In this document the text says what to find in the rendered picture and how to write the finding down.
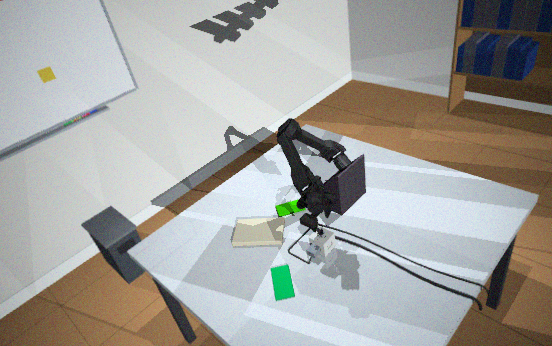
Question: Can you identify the green rectangular block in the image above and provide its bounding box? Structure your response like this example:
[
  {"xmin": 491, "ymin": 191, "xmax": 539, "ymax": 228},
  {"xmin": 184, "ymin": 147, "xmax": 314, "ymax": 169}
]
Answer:
[{"xmin": 271, "ymin": 265, "xmax": 295, "ymax": 300}]

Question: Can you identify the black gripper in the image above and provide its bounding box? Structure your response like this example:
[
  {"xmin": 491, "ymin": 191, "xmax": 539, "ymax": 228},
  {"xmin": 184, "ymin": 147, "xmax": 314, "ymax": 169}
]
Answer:
[{"xmin": 299, "ymin": 191, "xmax": 337, "ymax": 233}]

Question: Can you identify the bright green flat block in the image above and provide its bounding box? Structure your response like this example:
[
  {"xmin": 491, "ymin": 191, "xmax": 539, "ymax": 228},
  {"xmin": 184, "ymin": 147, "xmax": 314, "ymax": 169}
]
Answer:
[{"xmin": 276, "ymin": 199, "xmax": 306, "ymax": 217}]

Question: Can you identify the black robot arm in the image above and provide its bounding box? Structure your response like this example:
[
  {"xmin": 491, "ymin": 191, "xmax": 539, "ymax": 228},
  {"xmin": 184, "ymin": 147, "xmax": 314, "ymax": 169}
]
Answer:
[{"xmin": 277, "ymin": 118, "xmax": 354, "ymax": 214}]

